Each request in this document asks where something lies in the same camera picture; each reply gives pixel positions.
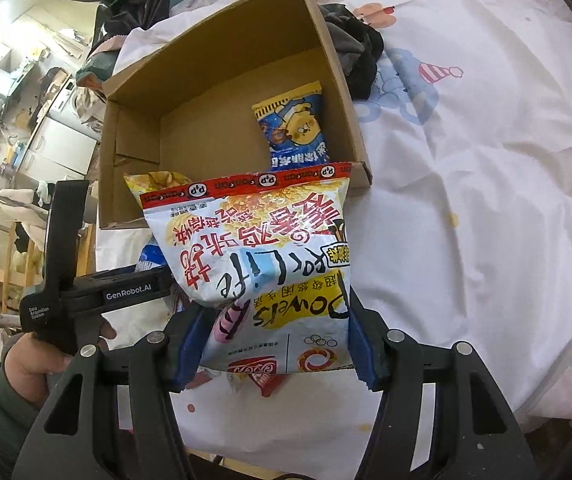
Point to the blue white snack packet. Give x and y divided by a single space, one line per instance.
153 257

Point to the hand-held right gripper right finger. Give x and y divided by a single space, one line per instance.
363 356

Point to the black garbage bag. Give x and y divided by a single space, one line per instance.
131 0

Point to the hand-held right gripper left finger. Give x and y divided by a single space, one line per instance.
186 356

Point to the cardboard box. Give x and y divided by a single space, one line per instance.
206 125

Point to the red snack packet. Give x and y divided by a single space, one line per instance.
271 385

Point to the person's left hand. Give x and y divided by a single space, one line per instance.
31 360

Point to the yellow chip packet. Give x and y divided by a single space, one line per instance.
158 180

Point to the blue yellow bear snack packet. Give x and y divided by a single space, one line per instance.
291 125

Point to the white printed bedsheet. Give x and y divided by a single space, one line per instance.
490 185

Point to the green orange cloth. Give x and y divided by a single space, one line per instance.
91 67

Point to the large white yellow snack bag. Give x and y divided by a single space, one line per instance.
246 270

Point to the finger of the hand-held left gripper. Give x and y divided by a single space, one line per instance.
136 290

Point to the white cabinet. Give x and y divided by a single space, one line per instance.
61 145

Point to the dark grey cloth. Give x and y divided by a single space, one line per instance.
360 60

